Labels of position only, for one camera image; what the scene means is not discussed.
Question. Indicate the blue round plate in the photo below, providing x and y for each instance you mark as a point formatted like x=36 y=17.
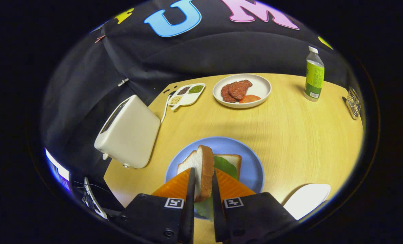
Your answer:
x=228 y=145

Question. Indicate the white divided seasoning tray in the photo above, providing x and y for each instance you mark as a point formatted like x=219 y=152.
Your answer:
x=188 y=100

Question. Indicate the thin bread slice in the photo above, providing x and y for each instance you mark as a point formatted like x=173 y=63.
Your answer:
x=235 y=161

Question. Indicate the beige round plate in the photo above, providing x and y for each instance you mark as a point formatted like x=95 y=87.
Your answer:
x=260 y=86

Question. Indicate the black backdrop cloth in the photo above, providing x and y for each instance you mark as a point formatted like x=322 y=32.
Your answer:
x=205 y=54

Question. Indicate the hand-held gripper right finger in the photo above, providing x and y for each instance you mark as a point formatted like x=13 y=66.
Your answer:
x=252 y=213

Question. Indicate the silver clip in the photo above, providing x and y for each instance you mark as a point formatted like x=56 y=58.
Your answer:
x=123 y=82

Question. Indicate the thick toast bread slice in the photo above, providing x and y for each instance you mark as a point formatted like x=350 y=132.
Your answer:
x=205 y=169

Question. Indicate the red tomato slice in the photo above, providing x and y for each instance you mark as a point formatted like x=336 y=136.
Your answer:
x=250 y=99

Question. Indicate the green label drink bottle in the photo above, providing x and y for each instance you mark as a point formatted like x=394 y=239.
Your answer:
x=314 y=76

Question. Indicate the small white plate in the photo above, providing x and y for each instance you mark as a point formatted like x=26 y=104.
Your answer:
x=306 y=200

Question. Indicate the green lettuce leaf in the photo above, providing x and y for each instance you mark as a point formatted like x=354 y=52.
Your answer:
x=225 y=166

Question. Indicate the lit monitor screen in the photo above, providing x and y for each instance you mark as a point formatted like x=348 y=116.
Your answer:
x=57 y=169

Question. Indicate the brown meat patty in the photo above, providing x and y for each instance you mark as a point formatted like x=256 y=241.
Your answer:
x=239 y=88
x=225 y=94

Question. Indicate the white toaster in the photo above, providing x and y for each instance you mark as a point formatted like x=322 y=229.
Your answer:
x=130 y=135

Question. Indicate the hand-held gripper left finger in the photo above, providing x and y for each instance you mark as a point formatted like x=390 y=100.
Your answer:
x=157 y=217

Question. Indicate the red clip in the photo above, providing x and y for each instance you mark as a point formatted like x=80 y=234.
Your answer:
x=100 y=38

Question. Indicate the white frame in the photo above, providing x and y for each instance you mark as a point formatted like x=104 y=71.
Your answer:
x=93 y=200

